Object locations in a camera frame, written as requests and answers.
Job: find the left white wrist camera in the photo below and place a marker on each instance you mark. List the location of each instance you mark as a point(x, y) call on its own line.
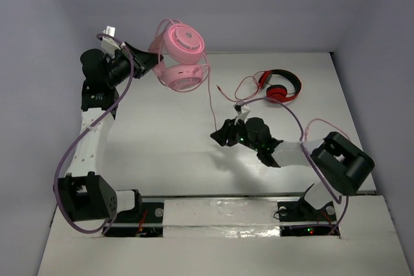
point(109, 43)

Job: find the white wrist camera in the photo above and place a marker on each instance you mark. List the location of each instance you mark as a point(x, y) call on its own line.
point(243, 110)
point(109, 43)

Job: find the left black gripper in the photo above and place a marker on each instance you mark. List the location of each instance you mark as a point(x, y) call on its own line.
point(136, 63)

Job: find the red black headphones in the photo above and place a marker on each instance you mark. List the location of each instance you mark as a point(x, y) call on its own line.
point(279, 93)

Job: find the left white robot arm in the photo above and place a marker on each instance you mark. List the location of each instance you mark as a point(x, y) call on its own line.
point(85, 199)

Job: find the silver foil tape strip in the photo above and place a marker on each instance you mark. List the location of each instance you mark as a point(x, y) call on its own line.
point(232, 218)

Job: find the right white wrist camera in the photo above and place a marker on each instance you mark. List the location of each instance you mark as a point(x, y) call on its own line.
point(243, 110)

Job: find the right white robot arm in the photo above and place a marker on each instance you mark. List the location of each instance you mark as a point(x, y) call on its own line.
point(341, 166)

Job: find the pink headphones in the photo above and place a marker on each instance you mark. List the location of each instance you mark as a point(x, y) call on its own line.
point(183, 65)

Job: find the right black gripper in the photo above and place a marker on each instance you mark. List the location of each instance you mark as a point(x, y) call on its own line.
point(227, 131)

